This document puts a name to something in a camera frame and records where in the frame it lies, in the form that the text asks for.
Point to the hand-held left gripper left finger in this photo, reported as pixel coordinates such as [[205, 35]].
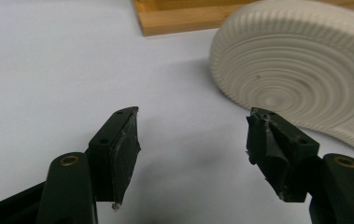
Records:
[[124, 155]]

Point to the white grey sneaker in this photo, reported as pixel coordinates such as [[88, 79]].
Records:
[[290, 62]]

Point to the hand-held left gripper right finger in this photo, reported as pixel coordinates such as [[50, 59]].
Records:
[[277, 155]]

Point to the wooden shoe rack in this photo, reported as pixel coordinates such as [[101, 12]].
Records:
[[181, 21]]

